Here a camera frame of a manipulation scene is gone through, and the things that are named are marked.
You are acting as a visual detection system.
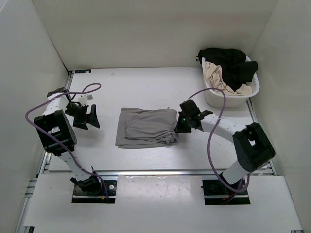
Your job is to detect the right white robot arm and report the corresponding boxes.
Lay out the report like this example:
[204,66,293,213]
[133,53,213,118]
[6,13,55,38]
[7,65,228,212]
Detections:
[175,110,276,194]

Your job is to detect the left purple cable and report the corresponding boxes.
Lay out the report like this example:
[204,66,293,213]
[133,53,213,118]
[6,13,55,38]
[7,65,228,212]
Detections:
[25,83,110,202]

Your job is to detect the purple cable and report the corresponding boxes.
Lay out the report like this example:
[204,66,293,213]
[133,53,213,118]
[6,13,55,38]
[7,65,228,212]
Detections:
[187,88,251,194]
[25,83,110,202]

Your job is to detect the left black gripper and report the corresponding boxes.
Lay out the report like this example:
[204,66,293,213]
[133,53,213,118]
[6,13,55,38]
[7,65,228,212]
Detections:
[65,103,100,131]

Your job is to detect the aluminium table frame rail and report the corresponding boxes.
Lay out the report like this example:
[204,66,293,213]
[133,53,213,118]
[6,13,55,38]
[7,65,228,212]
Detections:
[23,67,302,233]

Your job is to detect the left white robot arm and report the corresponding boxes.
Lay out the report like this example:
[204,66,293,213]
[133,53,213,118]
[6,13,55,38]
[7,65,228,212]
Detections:
[33,88,104,195]

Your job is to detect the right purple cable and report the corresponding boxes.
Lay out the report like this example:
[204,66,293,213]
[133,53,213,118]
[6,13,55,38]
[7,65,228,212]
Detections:
[187,88,251,194]

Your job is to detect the dark label sticker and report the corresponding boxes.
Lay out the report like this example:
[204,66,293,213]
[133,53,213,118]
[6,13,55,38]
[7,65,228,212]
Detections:
[75,69,91,74]

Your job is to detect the beige garment in basket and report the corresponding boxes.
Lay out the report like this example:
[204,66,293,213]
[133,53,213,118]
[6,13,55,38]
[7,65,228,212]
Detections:
[204,61,252,96]

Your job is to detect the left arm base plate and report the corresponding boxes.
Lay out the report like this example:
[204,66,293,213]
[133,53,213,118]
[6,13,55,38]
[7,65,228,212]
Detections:
[70,176,117,204]

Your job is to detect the black garment in basket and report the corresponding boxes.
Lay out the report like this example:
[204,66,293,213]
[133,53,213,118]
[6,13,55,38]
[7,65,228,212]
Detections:
[196,48,258,91]

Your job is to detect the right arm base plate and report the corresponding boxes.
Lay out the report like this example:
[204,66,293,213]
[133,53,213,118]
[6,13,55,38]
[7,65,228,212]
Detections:
[201,180,251,205]

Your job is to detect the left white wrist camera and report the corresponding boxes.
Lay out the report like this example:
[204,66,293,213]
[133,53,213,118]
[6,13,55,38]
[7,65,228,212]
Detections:
[78,94,93,107]

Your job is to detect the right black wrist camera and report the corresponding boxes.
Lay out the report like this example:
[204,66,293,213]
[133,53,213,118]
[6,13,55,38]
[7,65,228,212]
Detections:
[179,99,201,117]

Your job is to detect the grey trousers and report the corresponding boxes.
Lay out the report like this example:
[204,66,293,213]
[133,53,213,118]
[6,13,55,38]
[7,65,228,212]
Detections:
[115,108,179,149]

